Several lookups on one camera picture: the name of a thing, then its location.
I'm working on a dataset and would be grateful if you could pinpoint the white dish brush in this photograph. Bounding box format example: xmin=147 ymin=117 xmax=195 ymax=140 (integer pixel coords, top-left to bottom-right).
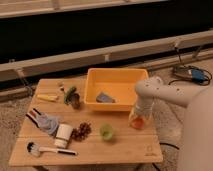
xmin=27 ymin=142 xmax=78 ymax=157

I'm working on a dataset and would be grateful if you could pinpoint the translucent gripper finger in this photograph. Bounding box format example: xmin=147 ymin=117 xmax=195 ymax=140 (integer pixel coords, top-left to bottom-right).
xmin=128 ymin=112 xmax=136 ymax=128
xmin=144 ymin=115 xmax=152 ymax=128

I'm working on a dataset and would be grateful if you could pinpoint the green vegetable toy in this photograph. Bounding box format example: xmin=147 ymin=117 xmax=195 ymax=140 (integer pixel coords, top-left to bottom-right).
xmin=64 ymin=86 xmax=77 ymax=105

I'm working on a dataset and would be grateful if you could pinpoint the blue grey sponge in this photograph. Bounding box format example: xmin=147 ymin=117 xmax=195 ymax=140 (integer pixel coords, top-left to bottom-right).
xmin=96 ymin=93 xmax=115 ymax=103

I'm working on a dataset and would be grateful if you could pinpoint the red orange apple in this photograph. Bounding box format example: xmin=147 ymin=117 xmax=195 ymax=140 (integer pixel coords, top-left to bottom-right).
xmin=134 ymin=117 xmax=144 ymax=129

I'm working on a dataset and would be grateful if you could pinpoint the blue power adapter box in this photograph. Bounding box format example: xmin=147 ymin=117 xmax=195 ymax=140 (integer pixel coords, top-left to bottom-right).
xmin=172 ymin=65 xmax=208 ymax=83

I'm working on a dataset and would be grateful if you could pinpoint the wooden folding table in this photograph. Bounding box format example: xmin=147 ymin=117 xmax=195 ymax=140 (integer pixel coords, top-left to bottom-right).
xmin=8 ymin=78 xmax=164 ymax=171

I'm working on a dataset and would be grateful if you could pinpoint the yellow banana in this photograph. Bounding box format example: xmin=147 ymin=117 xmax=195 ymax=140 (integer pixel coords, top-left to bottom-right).
xmin=37 ymin=94 xmax=58 ymax=102

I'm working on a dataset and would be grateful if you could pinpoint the yellow plastic bin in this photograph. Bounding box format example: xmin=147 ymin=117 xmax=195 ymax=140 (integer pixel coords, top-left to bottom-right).
xmin=84 ymin=68 xmax=148 ymax=111

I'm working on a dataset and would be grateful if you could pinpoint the dark red grape bunch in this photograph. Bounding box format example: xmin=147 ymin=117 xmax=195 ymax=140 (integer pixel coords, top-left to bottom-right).
xmin=71 ymin=122 xmax=92 ymax=141

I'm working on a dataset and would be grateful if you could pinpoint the black cable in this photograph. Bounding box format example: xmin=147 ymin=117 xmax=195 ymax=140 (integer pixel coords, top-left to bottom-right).
xmin=167 ymin=46 xmax=213 ymax=87

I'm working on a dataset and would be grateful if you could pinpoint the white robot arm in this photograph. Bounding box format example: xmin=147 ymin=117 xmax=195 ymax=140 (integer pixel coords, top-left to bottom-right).
xmin=132 ymin=76 xmax=213 ymax=171

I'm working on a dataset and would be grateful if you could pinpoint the small brown white object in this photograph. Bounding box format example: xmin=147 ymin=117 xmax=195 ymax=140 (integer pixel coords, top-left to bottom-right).
xmin=58 ymin=82 xmax=65 ymax=92

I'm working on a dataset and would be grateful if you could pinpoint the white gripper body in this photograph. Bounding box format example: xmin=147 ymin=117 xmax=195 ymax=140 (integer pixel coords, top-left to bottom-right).
xmin=133 ymin=97 xmax=154 ymax=117

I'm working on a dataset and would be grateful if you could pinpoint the green plastic cup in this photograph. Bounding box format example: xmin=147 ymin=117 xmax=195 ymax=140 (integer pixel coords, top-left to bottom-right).
xmin=100 ymin=124 xmax=114 ymax=141

